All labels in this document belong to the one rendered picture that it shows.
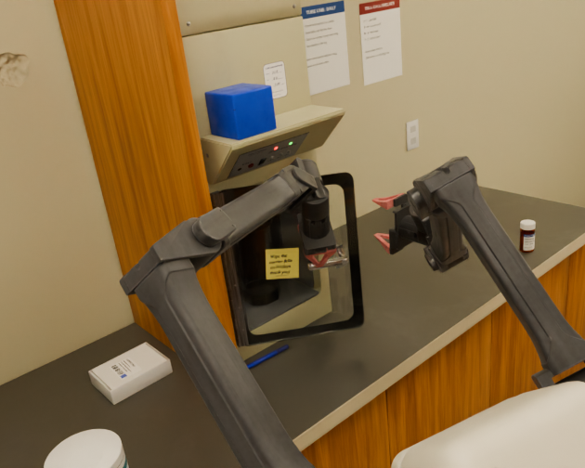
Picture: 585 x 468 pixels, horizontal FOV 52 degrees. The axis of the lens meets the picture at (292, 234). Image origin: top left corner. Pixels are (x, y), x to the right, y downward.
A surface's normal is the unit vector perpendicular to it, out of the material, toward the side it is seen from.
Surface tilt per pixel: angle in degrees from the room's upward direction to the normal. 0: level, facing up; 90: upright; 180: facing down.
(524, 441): 40
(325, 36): 90
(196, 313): 48
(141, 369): 0
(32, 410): 0
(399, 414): 90
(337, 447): 90
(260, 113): 90
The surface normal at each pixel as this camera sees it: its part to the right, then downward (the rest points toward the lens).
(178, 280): 0.74, -0.40
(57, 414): -0.11, -0.91
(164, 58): -0.75, 0.34
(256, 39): 0.65, 0.24
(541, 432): 0.20, -0.50
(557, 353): -0.22, -0.23
